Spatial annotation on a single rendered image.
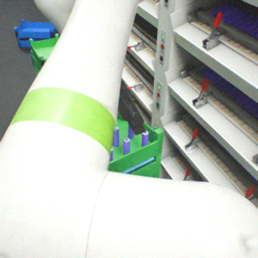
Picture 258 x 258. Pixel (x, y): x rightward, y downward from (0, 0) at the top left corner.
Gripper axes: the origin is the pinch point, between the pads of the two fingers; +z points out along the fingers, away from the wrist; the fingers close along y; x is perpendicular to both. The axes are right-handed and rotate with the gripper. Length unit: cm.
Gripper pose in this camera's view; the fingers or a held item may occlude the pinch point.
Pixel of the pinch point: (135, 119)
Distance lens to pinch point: 78.8
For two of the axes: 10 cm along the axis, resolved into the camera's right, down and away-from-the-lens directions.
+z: 4.2, 6.8, 6.0
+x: 9.0, -3.6, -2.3
